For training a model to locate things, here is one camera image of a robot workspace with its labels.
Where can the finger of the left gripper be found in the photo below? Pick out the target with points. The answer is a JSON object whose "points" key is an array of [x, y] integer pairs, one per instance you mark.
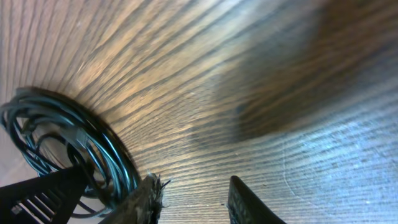
{"points": [[48, 199]]}

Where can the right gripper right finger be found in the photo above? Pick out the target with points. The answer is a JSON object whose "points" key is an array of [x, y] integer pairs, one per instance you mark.
{"points": [[245, 207]]}

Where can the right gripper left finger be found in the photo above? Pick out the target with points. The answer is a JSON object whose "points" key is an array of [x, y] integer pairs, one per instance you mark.
{"points": [[142, 206]]}

